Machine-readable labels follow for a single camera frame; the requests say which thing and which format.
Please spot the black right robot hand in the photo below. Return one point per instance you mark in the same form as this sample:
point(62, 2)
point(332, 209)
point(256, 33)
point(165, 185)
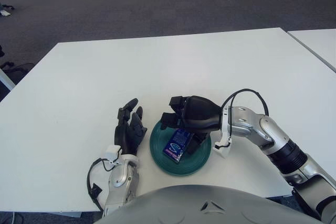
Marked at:
point(200, 113)

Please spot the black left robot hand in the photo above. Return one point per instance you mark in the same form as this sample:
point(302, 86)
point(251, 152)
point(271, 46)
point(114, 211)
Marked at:
point(128, 134)

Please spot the blue gum pack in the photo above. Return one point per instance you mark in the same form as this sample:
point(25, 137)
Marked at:
point(176, 144)

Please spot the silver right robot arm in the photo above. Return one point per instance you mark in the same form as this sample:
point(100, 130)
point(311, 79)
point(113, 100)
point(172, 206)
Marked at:
point(262, 129)

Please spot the teal green round plate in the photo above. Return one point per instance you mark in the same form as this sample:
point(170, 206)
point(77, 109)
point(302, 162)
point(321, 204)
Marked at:
point(168, 166)

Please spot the grey robot torso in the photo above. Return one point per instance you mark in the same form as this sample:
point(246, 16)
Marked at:
point(210, 205)

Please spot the black office chair base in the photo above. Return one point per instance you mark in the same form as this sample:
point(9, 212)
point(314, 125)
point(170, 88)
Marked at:
point(18, 68)

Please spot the white table leg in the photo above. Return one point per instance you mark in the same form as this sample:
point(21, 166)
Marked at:
point(6, 78)

